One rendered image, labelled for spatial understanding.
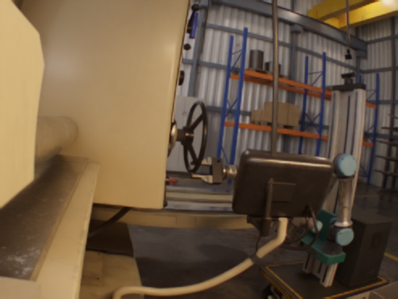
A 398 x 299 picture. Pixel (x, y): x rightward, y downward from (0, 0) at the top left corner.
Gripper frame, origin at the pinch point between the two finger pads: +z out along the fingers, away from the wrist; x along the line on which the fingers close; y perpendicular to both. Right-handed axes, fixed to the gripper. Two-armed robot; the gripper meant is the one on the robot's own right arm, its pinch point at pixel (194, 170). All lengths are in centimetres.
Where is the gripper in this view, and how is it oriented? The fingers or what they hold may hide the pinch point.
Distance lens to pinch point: 159.0
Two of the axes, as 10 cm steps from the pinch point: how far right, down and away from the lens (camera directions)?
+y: 3.2, -3.8, -8.7
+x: 0.4, 9.2, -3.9
